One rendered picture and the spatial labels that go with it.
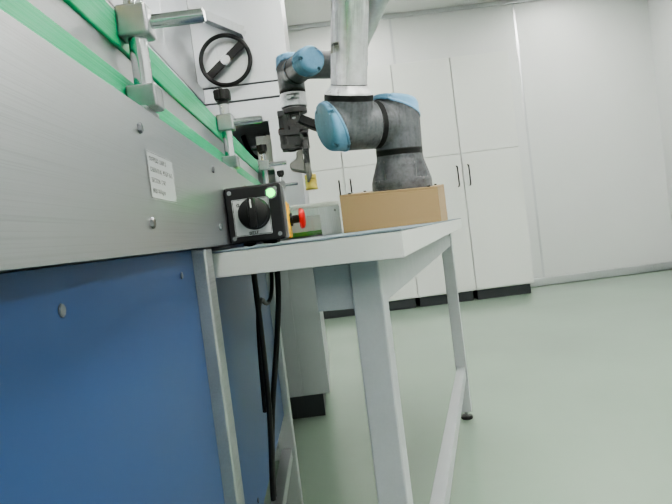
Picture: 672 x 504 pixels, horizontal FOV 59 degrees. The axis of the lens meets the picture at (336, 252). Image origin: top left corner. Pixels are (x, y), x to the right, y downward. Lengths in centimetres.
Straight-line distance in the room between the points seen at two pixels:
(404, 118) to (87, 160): 114
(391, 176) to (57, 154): 115
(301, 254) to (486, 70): 488
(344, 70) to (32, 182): 113
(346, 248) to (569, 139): 549
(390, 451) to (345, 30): 93
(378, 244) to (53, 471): 47
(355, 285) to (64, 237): 49
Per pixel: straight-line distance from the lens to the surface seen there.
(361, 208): 142
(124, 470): 45
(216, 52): 256
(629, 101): 645
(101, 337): 42
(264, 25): 257
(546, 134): 607
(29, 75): 34
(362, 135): 140
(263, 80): 251
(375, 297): 76
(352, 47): 139
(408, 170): 144
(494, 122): 546
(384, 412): 79
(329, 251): 72
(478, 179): 536
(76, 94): 39
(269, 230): 83
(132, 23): 56
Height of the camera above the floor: 75
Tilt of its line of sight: 2 degrees down
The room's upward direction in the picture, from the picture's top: 7 degrees counter-clockwise
